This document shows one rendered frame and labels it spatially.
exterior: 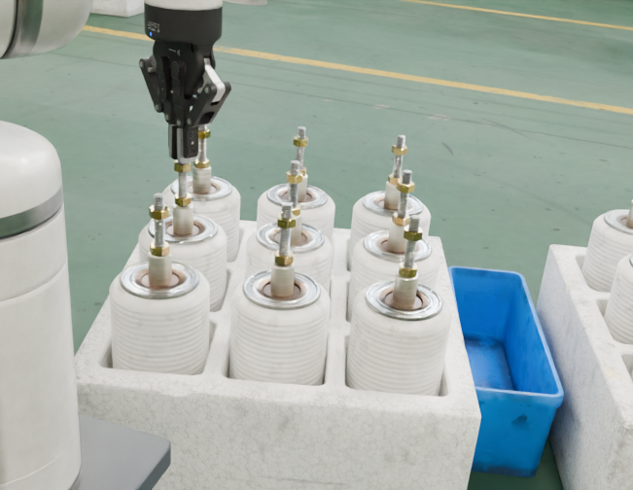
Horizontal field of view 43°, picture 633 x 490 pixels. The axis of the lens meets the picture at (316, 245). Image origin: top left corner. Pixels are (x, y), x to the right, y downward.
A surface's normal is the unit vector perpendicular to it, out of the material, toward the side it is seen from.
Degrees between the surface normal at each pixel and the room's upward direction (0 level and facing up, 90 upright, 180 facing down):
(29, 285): 90
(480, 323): 88
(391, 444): 90
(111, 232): 0
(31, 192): 86
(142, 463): 0
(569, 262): 0
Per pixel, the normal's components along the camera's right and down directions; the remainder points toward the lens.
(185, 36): 0.22, 0.44
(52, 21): 0.48, 0.80
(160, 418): -0.04, 0.44
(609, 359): 0.07, -0.90
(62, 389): 0.97, 0.16
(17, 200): 0.78, 0.30
